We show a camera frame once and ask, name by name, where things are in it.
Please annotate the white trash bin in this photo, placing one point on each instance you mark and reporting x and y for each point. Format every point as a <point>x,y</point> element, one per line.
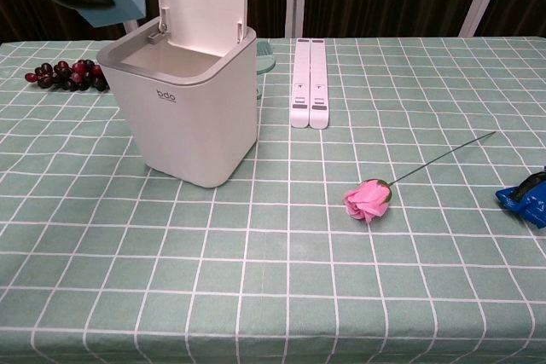
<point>183,125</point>

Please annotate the dark red grape bunch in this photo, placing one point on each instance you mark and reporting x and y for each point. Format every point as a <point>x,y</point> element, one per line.
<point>68,75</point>

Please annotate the pale green plastic object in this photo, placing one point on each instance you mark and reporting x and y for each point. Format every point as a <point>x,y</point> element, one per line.
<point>264,59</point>

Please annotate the white folding stand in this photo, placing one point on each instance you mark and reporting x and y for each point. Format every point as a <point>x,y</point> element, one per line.
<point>310,82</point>

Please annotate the green checked tablecloth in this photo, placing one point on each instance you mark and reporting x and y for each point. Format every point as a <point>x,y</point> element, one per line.
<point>298,253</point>

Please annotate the pink artificial rose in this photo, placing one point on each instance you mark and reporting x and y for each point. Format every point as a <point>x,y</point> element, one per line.
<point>367,202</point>

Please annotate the blue snack packet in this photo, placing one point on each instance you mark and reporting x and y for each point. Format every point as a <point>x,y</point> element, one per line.
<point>528,202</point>

